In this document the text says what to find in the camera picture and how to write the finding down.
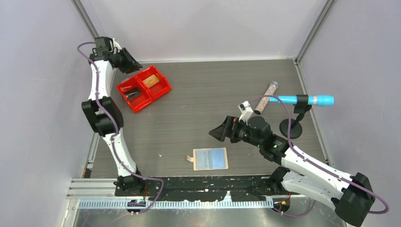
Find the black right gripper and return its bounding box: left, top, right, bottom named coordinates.
left=209, top=115, right=262, bottom=148

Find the beige leather card holder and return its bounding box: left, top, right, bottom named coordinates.
left=186, top=148, right=228, bottom=171

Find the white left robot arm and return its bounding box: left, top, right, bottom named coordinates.
left=81, top=36, right=145, bottom=196

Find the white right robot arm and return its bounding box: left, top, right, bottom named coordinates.
left=209, top=116, right=375, bottom=227

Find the orange card in bin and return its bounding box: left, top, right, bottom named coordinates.
left=143, top=74, right=159, bottom=88

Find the black card in bin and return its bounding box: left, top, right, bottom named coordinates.
left=124, top=87, right=141, bottom=102

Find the red divided plastic bin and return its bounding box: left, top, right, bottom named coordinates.
left=116, top=65, right=172, bottom=113

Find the glittery silver tube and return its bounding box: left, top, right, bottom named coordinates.
left=254, top=81, right=279, bottom=115

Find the blue toy microphone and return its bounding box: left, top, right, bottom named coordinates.
left=269, top=95, right=334, bottom=106

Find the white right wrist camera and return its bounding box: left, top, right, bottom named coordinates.
left=238, top=101, right=253, bottom=123

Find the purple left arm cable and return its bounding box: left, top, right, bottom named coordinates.
left=77, top=42, right=165, bottom=215

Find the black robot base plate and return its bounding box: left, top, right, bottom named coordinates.
left=115, top=175, right=301, bottom=203

